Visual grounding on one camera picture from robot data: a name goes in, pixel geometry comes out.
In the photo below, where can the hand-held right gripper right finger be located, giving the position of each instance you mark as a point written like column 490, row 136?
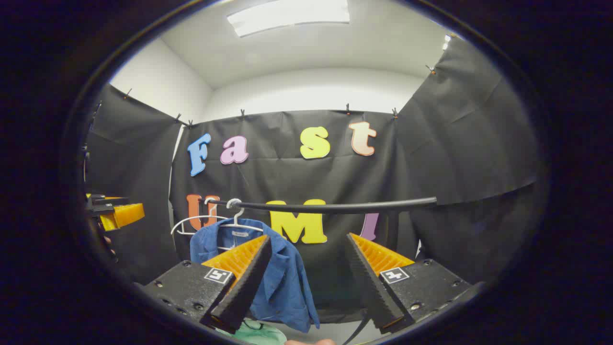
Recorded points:
column 371, row 287

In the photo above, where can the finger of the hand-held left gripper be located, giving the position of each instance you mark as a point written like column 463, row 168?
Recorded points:
column 124, row 215
column 112, row 201

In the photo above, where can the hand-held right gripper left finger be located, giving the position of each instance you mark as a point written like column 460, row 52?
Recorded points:
column 242, row 292

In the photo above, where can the blue shirt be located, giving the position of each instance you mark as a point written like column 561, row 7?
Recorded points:
column 287, row 287

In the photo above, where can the white clothes hanger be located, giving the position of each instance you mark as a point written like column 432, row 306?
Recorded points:
column 235, row 211
column 191, row 219

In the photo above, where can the black clothes rack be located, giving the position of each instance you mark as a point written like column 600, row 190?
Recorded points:
column 335, row 208

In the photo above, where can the ceiling light panel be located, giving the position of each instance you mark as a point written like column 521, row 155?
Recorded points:
column 287, row 14

